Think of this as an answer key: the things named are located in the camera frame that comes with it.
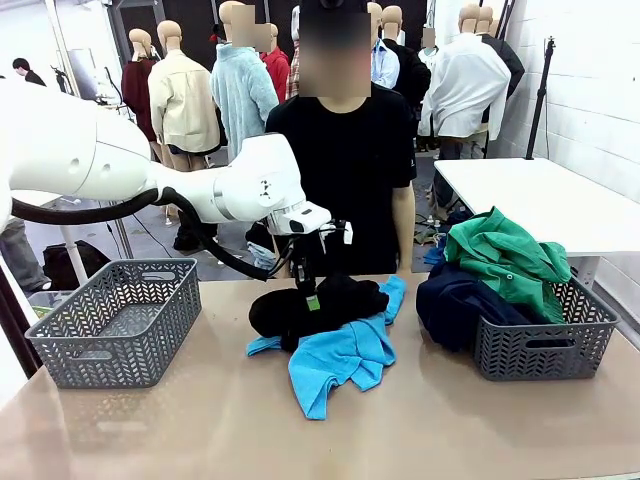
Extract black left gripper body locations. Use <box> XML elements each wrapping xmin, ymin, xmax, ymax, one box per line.
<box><xmin>289</xmin><ymin>234</ymin><xmax>321</xmax><ymax>294</ymax></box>

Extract black garment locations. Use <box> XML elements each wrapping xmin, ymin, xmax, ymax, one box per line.
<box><xmin>248</xmin><ymin>272</ymin><xmax>391</xmax><ymax>353</ymax></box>

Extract bright blue t-shirt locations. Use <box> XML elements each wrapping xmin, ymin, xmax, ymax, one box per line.
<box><xmin>245</xmin><ymin>274</ymin><xmax>408</xmax><ymax>422</ymax></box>

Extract navy blue garment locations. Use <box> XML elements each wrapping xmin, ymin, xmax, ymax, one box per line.
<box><xmin>415</xmin><ymin>259</ymin><xmax>544</xmax><ymax>354</ymax></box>

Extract green button shirt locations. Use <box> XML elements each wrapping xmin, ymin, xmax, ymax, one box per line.
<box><xmin>443</xmin><ymin>205</ymin><xmax>573</xmax><ymax>325</ymax></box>

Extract person's left forearm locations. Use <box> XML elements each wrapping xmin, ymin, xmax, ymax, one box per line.
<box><xmin>390</xmin><ymin>180</ymin><xmax>417</xmax><ymax>257</ymax></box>

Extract light denim garment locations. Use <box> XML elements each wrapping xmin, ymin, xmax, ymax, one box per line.
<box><xmin>247</xmin><ymin>242</ymin><xmax>277</xmax><ymax>271</ymax></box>

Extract person in black t-shirt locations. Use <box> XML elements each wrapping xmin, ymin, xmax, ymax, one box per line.
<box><xmin>265</xmin><ymin>0</ymin><xmax>418</xmax><ymax>277</ymax></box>

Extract black fuzzy leg warmers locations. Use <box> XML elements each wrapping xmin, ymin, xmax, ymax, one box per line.
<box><xmin>173</xmin><ymin>222</ymin><xmax>221</xmax><ymax>252</ymax></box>

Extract blue cloth on floor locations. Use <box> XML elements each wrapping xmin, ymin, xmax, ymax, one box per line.
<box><xmin>423</xmin><ymin>234</ymin><xmax>451</xmax><ymax>266</ymax></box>

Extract grey plastic lattice basket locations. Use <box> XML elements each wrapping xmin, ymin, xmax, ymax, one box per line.
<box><xmin>472</xmin><ymin>276</ymin><xmax>622</xmax><ymax>382</ymax></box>
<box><xmin>25</xmin><ymin>257</ymin><xmax>203</xmax><ymax>390</ymax></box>

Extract mannequin in red jacket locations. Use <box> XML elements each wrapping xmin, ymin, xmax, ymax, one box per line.
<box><xmin>259</xmin><ymin>22</ymin><xmax>292</xmax><ymax>104</ymax></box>

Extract mannequin in cream jacket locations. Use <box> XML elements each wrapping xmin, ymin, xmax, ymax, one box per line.
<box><xmin>148</xmin><ymin>19</ymin><xmax>223</xmax><ymax>174</ymax></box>

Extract mannequin in black jacket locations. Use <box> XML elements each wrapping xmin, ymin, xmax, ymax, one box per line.
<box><xmin>381</xmin><ymin>4</ymin><xmax>433</xmax><ymax>154</ymax></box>

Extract mannequin in red top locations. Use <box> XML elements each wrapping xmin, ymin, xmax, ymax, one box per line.
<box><xmin>367</xmin><ymin>2</ymin><xmax>401</xmax><ymax>91</ymax></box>

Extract black bag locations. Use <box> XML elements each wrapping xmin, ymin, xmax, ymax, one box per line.
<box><xmin>42</xmin><ymin>239</ymin><xmax>113</xmax><ymax>292</ymax></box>

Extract white rectangular table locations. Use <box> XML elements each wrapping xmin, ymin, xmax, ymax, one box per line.
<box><xmin>433</xmin><ymin>157</ymin><xmax>640</xmax><ymax>290</ymax></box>
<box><xmin>14</xmin><ymin>192</ymin><xmax>90</xmax><ymax>287</ymax></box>

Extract mannequin in maroon top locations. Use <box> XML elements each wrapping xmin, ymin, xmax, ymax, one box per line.
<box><xmin>121</xmin><ymin>28</ymin><xmax>162</xmax><ymax>161</ymax></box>

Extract mannequin in white shirt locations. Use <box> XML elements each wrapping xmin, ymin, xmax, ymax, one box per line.
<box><xmin>417</xmin><ymin>3</ymin><xmax>513</xmax><ymax>160</ymax></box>

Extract clear bin with green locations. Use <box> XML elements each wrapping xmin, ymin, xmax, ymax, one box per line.
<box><xmin>28</xmin><ymin>289</ymin><xmax>74</xmax><ymax>320</ymax></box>

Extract person in grey trousers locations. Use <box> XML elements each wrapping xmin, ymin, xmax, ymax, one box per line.
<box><xmin>0</xmin><ymin>217</ymin><xmax>52</xmax><ymax>294</ymax></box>

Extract black tripod stand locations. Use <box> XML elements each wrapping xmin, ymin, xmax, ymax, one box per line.
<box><xmin>524</xmin><ymin>35</ymin><xmax>558</xmax><ymax>161</ymax></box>

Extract mannequin in dark coat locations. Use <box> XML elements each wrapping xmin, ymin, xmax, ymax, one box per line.
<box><xmin>477</xmin><ymin>5</ymin><xmax>526</xmax><ymax>101</ymax></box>

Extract dark-haired person in black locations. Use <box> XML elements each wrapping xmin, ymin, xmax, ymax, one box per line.
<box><xmin>12</xmin><ymin>56</ymin><xmax>48</xmax><ymax>88</ymax></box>

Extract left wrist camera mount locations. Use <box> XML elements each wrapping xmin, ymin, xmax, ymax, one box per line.
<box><xmin>317</xmin><ymin>218</ymin><xmax>355</xmax><ymax>247</ymax></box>

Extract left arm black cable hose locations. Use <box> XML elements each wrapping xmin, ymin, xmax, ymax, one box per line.
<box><xmin>9</xmin><ymin>186</ymin><xmax>294</xmax><ymax>282</ymax></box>

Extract dark frame bar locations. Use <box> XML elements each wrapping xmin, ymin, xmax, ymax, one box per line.
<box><xmin>0</xmin><ymin>259</ymin><xmax>44</xmax><ymax>380</ymax></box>

